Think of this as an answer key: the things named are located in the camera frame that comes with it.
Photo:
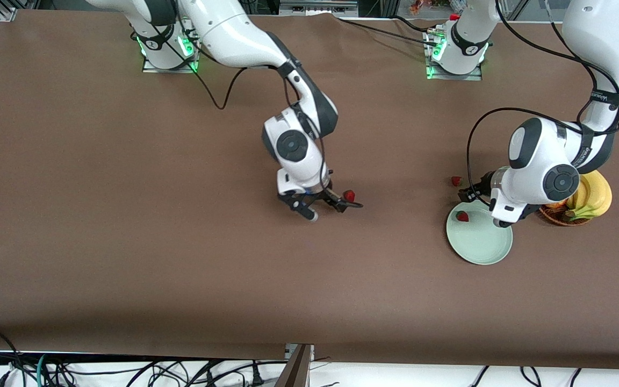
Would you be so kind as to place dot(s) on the brown wicker basket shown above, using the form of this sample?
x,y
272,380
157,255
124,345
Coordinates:
x,y
556,217

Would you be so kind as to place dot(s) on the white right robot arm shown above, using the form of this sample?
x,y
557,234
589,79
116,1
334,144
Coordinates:
x,y
223,27

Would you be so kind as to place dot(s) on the aluminium frame profile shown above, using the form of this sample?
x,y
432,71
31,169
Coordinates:
x,y
7,13

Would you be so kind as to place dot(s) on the red strawberry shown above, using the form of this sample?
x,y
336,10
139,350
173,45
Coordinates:
x,y
348,195
455,180
462,216

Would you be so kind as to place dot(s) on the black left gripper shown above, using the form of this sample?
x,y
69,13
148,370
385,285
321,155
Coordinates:
x,y
482,188

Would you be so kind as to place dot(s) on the pale green plate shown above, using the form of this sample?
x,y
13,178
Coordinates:
x,y
476,242

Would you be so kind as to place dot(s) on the metal frame rail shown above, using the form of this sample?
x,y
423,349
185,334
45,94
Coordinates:
x,y
317,8

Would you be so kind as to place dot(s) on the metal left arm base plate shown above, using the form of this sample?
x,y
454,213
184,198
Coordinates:
x,y
454,77

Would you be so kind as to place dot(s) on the yellow banana bunch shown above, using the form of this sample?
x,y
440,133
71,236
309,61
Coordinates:
x,y
597,196

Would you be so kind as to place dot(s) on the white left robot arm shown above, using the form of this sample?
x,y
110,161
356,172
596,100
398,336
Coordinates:
x,y
605,37

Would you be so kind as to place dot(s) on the small orange red object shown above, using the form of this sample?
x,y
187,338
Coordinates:
x,y
419,6

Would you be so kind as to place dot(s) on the brown table cover sheet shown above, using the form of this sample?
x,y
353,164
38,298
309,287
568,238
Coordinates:
x,y
127,269

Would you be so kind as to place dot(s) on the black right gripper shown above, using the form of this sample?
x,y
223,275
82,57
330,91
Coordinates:
x,y
329,197

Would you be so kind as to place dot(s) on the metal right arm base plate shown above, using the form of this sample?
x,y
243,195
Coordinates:
x,y
178,69

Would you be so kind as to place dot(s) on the dark metal post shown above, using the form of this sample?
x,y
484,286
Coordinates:
x,y
296,371

